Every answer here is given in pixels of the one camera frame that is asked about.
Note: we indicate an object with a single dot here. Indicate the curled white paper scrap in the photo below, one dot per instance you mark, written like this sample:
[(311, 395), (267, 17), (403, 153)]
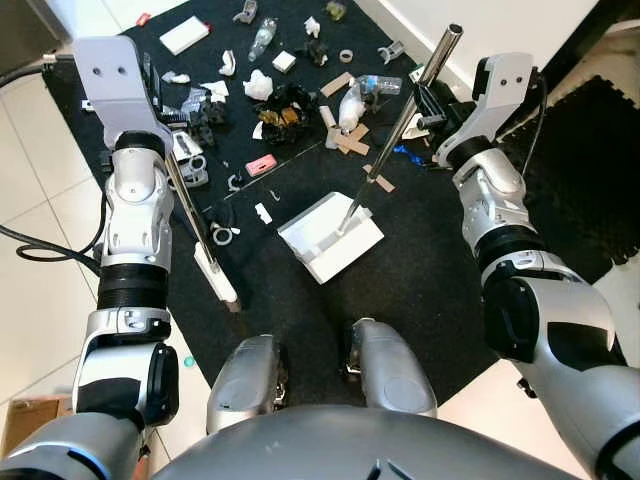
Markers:
[(228, 63)]

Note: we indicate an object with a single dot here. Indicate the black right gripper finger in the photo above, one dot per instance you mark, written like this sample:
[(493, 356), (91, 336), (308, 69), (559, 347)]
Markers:
[(428, 95), (424, 124)]

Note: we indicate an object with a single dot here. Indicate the small white paper scrap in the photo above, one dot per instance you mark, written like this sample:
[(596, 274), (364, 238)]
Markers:
[(312, 27)]

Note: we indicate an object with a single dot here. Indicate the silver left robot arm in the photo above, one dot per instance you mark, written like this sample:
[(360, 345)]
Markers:
[(135, 220)]

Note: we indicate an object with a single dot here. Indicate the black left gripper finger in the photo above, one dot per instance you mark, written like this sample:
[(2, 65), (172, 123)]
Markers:
[(153, 80)]

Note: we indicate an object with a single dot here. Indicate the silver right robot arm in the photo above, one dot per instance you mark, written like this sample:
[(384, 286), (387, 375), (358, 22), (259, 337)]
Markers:
[(500, 210)]

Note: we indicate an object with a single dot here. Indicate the silver white packet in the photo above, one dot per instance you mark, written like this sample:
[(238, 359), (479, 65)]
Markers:
[(186, 145)]

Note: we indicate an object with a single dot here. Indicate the white flat box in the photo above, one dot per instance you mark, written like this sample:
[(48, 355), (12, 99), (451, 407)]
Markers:
[(185, 36)]

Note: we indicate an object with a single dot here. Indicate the grey hook clip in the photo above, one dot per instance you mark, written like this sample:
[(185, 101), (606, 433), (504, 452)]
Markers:
[(236, 182)]

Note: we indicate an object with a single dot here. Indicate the flat white paper scrap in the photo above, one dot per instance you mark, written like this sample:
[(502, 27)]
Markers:
[(175, 77)]

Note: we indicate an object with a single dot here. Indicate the pink eraser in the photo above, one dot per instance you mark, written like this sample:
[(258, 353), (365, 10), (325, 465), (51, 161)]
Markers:
[(261, 165)]

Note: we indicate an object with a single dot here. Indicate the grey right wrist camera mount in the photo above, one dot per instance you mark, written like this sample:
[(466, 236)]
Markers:
[(510, 90)]

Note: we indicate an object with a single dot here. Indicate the white silver crumpled wrapper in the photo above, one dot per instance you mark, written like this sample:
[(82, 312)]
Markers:
[(212, 95)]

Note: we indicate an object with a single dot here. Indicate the olive yellow object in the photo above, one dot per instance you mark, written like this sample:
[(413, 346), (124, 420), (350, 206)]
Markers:
[(336, 10)]

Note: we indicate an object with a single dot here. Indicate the small white clip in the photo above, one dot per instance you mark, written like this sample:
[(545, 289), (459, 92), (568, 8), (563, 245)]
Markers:
[(263, 212)]

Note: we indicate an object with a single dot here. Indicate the large white crumpled tissue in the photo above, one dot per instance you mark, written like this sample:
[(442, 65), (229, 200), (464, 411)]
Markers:
[(258, 85)]

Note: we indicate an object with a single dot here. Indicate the black carpet mat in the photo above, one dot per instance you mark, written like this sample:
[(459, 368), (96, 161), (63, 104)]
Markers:
[(222, 38), (420, 290)]

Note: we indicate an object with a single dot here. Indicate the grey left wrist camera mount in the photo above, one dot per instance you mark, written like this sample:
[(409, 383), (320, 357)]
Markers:
[(115, 80)]

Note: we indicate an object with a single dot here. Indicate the small red object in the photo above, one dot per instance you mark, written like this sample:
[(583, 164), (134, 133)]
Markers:
[(143, 18)]

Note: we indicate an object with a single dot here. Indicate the clear bottle white label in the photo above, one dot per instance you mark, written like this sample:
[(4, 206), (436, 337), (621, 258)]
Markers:
[(355, 105)]

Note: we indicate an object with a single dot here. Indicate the small black clump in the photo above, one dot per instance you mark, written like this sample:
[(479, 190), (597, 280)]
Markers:
[(315, 52)]

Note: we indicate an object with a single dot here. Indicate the cardboard strip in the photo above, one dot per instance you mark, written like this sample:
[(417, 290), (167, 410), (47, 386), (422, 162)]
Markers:
[(337, 85), (350, 142), (378, 178)]

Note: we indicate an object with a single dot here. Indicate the green bottle cap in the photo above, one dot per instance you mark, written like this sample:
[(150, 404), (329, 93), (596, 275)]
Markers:
[(190, 360)]

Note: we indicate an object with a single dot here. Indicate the silver robot leg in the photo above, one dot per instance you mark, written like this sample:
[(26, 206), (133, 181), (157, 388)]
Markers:
[(245, 385), (390, 370)]

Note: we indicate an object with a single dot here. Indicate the grey robot torso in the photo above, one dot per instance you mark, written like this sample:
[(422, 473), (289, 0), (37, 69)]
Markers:
[(370, 445)]

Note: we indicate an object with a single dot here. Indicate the silver left robot leg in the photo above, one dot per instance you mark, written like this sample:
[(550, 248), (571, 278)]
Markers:
[(245, 385)]

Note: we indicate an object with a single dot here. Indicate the clear plastic bottle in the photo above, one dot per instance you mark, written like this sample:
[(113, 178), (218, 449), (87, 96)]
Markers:
[(262, 38)]

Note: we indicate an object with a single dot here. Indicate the grey plastic bracket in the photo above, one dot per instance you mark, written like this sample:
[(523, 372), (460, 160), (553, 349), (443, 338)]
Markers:
[(390, 50), (246, 12)]

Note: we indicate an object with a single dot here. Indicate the black foam floor mat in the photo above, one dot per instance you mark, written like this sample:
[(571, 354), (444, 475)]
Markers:
[(585, 170)]

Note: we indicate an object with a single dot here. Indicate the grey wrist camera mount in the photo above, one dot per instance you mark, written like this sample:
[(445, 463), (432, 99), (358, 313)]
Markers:
[(115, 80), (510, 90)]

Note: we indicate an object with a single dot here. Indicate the black and yellow object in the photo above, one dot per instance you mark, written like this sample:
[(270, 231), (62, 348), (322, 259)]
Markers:
[(288, 112)]

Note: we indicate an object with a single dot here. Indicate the silver right robot leg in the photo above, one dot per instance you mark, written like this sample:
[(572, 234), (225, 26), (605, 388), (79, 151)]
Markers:
[(390, 370)]

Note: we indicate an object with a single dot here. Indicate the small blue object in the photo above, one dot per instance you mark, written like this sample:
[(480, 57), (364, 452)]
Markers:
[(403, 151)]

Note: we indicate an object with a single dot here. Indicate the small white square block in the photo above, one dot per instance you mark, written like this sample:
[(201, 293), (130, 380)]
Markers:
[(284, 62)]

